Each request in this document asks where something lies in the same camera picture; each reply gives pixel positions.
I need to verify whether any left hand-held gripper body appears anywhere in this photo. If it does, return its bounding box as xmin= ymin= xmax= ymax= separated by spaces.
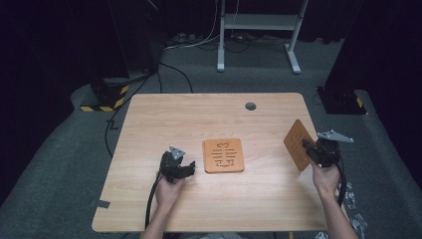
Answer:
xmin=159 ymin=145 xmax=187 ymax=184

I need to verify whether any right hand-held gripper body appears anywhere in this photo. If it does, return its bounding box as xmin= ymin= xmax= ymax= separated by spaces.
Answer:
xmin=313 ymin=129 xmax=355 ymax=169

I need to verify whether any orange cut-out pattern coaster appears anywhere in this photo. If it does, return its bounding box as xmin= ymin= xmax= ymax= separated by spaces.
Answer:
xmin=201 ymin=137 xmax=246 ymax=174
xmin=283 ymin=119 xmax=317 ymax=173

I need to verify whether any person's left hand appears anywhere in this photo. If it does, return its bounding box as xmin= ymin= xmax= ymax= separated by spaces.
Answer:
xmin=154 ymin=172 xmax=185 ymax=209

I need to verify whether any person's right hand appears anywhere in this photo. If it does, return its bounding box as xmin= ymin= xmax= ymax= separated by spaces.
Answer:
xmin=311 ymin=158 xmax=342 ymax=201

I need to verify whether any black stand perforated base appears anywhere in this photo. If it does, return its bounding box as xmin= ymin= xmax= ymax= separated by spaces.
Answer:
xmin=316 ymin=86 xmax=368 ymax=117

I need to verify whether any person's grey clothing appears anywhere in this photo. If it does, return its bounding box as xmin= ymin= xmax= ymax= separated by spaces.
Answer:
xmin=178 ymin=232 xmax=244 ymax=239

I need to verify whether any crumpled clear plastic wrap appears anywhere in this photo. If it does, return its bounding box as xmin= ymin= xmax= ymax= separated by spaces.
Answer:
xmin=343 ymin=181 xmax=368 ymax=239

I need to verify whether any grey tape strip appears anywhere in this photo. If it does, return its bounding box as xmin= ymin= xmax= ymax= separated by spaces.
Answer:
xmin=89 ymin=198 xmax=111 ymax=210

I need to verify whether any black stand yellow striped base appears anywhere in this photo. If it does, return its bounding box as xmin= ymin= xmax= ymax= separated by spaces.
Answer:
xmin=80 ymin=77 xmax=130 ymax=114

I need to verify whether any grey power strip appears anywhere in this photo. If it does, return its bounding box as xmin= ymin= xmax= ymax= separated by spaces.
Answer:
xmin=166 ymin=32 xmax=201 ymax=47

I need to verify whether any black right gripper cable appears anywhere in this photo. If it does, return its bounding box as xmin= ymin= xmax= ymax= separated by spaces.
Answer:
xmin=334 ymin=154 xmax=348 ymax=207

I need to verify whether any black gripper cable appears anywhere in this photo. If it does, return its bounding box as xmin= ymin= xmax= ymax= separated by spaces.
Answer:
xmin=144 ymin=170 xmax=165 ymax=231
xmin=334 ymin=154 xmax=348 ymax=207

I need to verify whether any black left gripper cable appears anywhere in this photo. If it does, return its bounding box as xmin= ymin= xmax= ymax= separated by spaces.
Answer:
xmin=144 ymin=170 xmax=165 ymax=231

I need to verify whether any black floor cable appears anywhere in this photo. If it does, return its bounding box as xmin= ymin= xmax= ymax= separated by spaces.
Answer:
xmin=104 ymin=61 xmax=194 ymax=157

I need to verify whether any white floor cable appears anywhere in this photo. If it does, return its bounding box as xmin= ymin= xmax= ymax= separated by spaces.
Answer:
xmin=163 ymin=0 xmax=221 ymax=52

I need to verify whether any white metal stand frame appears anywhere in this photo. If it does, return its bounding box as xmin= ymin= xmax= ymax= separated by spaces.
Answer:
xmin=216 ymin=0 xmax=310 ymax=75

